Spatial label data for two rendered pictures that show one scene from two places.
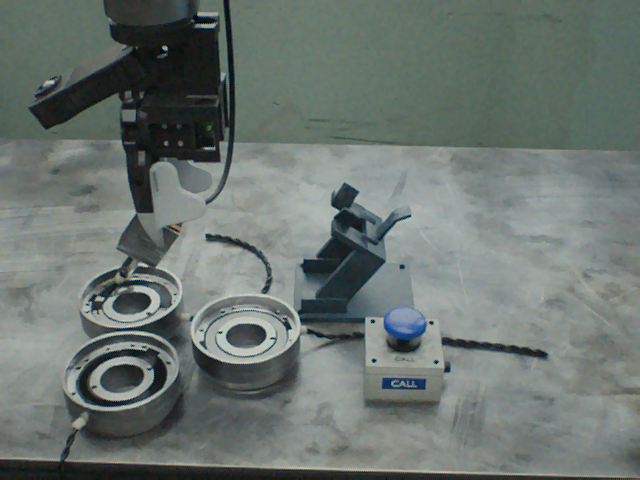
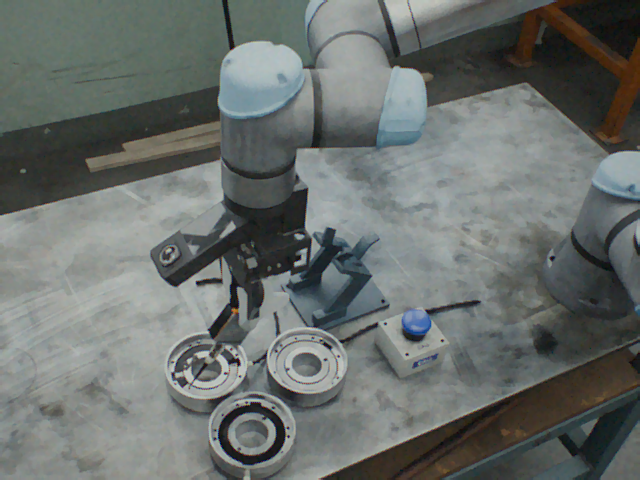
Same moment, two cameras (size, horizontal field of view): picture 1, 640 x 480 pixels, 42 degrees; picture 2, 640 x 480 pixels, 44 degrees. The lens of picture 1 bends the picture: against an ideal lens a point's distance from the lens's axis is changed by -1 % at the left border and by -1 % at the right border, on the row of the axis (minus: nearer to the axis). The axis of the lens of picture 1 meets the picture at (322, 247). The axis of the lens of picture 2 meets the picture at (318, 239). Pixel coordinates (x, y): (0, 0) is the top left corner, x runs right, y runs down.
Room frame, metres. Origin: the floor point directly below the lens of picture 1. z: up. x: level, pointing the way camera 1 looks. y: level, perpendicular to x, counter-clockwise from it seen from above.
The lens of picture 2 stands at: (0.11, 0.42, 1.68)
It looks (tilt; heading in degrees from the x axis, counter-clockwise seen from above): 45 degrees down; 327
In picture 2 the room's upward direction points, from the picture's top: 6 degrees clockwise
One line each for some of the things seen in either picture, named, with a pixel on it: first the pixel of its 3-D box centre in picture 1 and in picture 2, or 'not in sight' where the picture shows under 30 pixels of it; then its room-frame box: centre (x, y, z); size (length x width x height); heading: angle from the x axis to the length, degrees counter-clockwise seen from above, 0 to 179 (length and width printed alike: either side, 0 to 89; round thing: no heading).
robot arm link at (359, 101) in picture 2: not in sight; (361, 98); (0.63, 0.04, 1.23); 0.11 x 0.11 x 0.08; 69
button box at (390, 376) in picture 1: (408, 358); (414, 340); (0.60, -0.08, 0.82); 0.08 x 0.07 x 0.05; 88
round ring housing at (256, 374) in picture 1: (246, 342); (306, 368); (0.62, 0.07, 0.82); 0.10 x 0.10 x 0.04
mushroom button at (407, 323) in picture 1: (403, 337); (414, 330); (0.60, -0.08, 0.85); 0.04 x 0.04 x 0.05
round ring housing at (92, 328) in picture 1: (132, 309); (206, 373); (0.67, 0.19, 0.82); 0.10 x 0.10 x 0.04
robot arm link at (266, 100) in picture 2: not in sight; (263, 109); (0.65, 0.13, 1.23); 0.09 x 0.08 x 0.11; 69
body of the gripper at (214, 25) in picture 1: (170, 86); (262, 227); (0.65, 0.13, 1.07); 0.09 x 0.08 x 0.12; 90
